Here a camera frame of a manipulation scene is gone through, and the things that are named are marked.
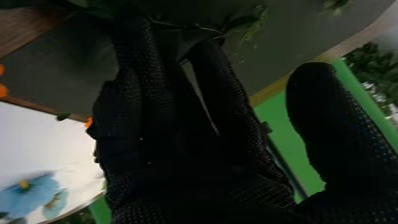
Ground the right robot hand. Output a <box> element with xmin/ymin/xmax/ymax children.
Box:
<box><xmin>85</xmin><ymin>14</ymin><xmax>398</xmax><ymax>224</ymax></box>

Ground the green sprig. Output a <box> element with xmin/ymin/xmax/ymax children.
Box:
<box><xmin>58</xmin><ymin>0</ymin><xmax>271</xmax><ymax>43</ymax></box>

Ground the white sheet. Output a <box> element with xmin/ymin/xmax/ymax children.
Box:
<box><xmin>0</xmin><ymin>100</ymin><xmax>108</xmax><ymax>224</ymax></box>

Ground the dark mat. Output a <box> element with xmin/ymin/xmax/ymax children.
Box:
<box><xmin>0</xmin><ymin>0</ymin><xmax>398</xmax><ymax>116</ymax></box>

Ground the green plant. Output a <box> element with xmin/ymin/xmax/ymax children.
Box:
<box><xmin>340</xmin><ymin>41</ymin><xmax>398</xmax><ymax>116</ymax></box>

